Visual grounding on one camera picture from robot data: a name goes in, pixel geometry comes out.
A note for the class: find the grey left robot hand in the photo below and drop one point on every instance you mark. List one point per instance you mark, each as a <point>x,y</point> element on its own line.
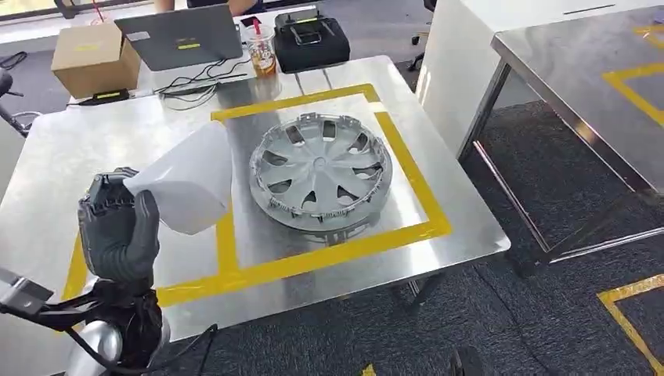
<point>116,238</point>

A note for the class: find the white plastic shell part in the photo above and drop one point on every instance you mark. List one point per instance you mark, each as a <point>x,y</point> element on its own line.
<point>192,181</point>

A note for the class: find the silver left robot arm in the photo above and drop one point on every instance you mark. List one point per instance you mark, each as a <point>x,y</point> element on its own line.
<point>98,345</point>

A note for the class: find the black power adapter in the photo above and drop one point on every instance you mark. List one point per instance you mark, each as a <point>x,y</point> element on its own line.
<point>109,96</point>

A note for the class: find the black stand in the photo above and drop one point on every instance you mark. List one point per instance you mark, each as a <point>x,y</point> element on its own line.
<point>10,114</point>

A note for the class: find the cardboard box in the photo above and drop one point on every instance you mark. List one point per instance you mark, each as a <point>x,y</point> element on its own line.
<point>93,59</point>

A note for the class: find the grey laptop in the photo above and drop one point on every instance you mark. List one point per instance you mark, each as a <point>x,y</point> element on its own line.
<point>181,36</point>

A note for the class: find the grey wheel hub cap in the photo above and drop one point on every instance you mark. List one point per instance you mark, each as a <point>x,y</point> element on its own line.
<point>321,171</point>

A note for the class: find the plastic drink cup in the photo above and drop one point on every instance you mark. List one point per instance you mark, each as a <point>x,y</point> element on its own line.
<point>261,52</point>

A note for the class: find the person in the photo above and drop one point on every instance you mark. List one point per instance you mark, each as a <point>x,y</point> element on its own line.
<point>238,5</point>

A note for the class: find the black carry case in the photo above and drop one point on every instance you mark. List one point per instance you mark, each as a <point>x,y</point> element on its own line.
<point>311,46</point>

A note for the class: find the steel work table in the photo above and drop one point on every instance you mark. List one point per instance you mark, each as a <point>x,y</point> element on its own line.
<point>456,238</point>
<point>570,67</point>

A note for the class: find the black office chair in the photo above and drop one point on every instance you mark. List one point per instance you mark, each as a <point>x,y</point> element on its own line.
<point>423,36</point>

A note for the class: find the black robot foot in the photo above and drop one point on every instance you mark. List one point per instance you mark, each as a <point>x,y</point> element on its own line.
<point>467,363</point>

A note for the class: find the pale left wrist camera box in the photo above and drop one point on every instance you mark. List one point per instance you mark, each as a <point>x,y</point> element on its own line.
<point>23,293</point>

